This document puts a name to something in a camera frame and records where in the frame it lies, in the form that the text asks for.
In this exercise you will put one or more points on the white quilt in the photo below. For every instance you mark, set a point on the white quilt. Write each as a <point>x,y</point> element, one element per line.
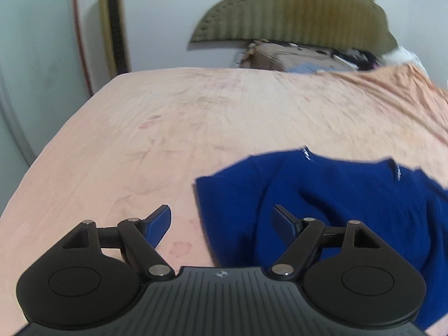
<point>406,57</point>

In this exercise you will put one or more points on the olive padded headboard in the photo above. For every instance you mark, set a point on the olive padded headboard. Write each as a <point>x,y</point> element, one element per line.
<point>297,7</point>

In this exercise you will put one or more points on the blue beaded sweater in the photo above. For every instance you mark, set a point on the blue beaded sweater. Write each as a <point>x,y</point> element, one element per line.
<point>350,203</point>

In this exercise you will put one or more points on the gold tower air conditioner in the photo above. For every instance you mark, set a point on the gold tower air conditioner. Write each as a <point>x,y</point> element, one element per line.
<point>113,24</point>

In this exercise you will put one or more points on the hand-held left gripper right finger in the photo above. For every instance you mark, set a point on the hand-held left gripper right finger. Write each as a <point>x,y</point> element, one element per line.
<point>284,222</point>

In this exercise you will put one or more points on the pink bed sheet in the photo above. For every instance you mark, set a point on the pink bed sheet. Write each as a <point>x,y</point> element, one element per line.
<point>175,129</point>

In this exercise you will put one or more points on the white wardrobe door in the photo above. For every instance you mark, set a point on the white wardrobe door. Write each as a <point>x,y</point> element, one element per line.
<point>35,59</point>

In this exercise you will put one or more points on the peach blanket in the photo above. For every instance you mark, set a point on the peach blanket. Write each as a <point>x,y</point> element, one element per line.
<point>402,105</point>

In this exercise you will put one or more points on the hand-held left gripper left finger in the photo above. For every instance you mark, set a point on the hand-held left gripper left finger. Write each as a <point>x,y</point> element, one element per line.
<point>158,224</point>

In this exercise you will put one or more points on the dark clothes pile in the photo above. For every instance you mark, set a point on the dark clothes pile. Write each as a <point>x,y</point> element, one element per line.
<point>364,57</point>

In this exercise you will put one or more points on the brown pillow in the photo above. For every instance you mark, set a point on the brown pillow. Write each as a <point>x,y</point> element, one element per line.
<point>280,56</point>

